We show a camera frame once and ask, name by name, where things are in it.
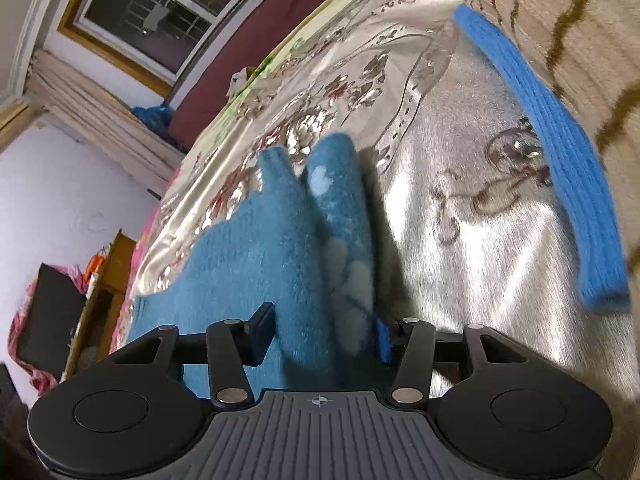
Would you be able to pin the orange item on desk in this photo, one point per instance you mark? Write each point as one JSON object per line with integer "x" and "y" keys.
{"x": 94, "y": 266}

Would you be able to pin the wooden framed window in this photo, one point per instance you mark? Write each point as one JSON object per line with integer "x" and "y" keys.
{"x": 150, "y": 20}

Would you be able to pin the bright blue folded knit garment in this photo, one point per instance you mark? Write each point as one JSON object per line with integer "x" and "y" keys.
{"x": 565, "y": 160}

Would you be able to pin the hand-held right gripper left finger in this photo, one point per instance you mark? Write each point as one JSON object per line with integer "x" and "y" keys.
{"x": 262, "y": 332}

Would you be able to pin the black monitor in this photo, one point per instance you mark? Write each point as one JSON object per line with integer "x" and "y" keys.
{"x": 50, "y": 320}

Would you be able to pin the silver floral bed quilt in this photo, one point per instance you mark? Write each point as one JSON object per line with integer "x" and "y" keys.
{"x": 475, "y": 260}

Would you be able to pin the blue plastic bag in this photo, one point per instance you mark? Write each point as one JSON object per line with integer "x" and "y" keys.
{"x": 152, "y": 120}

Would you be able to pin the teal flower-print sweater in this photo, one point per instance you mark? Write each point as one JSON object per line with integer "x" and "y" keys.
{"x": 280, "y": 240}

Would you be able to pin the wooden bedside cabinet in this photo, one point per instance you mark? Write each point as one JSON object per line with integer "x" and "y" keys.
{"x": 115, "y": 260}

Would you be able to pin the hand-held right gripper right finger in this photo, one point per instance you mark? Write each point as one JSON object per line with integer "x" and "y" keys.
{"x": 383, "y": 344}

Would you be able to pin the beige curtain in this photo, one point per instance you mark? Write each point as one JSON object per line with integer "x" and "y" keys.
{"x": 100, "y": 120}

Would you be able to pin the white crumpled cloth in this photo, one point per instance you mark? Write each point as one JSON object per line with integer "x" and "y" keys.
{"x": 242, "y": 80}

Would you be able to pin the beige striped folded garment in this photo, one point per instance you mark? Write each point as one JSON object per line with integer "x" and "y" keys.
{"x": 565, "y": 10}

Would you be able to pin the maroon headboard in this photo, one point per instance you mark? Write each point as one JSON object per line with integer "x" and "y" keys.
{"x": 250, "y": 55}

